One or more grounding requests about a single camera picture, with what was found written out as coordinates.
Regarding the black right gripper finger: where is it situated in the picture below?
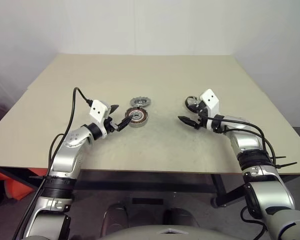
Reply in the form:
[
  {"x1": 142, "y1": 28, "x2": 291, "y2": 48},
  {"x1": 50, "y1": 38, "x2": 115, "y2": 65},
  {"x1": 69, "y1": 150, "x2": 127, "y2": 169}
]
[
  {"x1": 183, "y1": 95, "x2": 200, "y2": 113},
  {"x1": 177, "y1": 115, "x2": 200, "y2": 130}
]

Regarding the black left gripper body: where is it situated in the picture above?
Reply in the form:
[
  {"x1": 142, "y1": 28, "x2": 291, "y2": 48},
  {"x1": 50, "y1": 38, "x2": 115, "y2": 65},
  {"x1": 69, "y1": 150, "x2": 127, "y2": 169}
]
[{"x1": 105, "y1": 115, "x2": 121, "y2": 135}]

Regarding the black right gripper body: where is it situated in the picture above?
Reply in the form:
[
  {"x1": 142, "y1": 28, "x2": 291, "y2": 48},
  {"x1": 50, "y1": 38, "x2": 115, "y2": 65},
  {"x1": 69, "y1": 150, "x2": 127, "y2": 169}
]
[{"x1": 193, "y1": 99, "x2": 209, "y2": 130}]

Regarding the motor stator with copper windings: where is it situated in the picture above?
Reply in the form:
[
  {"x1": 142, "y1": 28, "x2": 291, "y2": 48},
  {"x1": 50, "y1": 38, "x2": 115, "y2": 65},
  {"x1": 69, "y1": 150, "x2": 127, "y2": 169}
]
[{"x1": 124, "y1": 107, "x2": 149, "y2": 129}]

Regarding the grey gear disc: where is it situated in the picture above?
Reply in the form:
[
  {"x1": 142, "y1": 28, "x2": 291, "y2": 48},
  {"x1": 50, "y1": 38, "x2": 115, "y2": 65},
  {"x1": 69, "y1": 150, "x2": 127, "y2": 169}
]
[{"x1": 129, "y1": 97, "x2": 152, "y2": 108}]

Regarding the black table caster wheel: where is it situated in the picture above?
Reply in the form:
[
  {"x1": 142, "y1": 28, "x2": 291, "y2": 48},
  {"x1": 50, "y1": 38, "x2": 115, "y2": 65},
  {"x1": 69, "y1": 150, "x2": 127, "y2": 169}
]
[{"x1": 211, "y1": 196, "x2": 227, "y2": 208}]

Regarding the dark rounded shape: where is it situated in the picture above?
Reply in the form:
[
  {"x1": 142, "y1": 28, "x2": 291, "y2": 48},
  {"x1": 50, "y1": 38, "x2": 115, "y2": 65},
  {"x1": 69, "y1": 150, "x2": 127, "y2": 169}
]
[
  {"x1": 103, "y1": 203, "x2": 130, "y2": 236},
  {"x1": 163, "y1": 207, "x2": 201, "y2": 228}
]

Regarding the grey robot torso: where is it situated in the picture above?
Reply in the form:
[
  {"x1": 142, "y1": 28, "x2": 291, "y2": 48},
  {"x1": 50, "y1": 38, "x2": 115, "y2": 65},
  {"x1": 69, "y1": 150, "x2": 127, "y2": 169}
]
[{"x1": 99, "y1": 224, "x2": 231, "y2": 240}]

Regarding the orange object under table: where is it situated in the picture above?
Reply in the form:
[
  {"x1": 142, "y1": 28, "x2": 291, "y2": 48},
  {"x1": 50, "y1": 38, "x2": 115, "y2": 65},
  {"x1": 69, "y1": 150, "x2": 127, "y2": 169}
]
[{"x1": 0, "y1": 167, "x2": 48, "y2": 201}]

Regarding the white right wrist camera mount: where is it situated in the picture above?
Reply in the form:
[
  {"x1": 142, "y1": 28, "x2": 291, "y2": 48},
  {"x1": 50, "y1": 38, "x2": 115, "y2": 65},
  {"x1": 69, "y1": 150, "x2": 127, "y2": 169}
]
[{"x1": 198, "y1": 88, "x2": 220, "y2": 131}]

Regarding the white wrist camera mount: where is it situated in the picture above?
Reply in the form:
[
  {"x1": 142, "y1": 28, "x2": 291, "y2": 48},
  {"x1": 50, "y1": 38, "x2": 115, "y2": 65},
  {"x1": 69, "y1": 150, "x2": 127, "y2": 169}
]
[
  {"x1": 88, "y1": 99, "x2": 111, "y2": 140},
  {"x1": 198, "y1": 88, "x2": 220, "y2": 131}
]

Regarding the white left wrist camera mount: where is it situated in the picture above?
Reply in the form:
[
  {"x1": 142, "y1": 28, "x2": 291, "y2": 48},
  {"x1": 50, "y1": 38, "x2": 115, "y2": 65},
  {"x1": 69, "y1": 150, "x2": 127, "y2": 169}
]
[{"x1": 88, "y1": 99, "x2": 111, "y2": 140}]

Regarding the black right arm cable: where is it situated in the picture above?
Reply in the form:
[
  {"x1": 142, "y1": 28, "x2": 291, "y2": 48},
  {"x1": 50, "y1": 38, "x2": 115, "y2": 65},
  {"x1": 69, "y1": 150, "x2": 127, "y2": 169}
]
[{"x1": 202, "y1": 114, "x2": 277, "y2": 168}]

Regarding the black metal table frame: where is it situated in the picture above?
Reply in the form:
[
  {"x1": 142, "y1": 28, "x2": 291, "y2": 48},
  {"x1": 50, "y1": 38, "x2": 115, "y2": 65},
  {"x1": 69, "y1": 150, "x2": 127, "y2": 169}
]
[{"x1": 0, "y1": 165, "x2": 300, "y2": 208}]

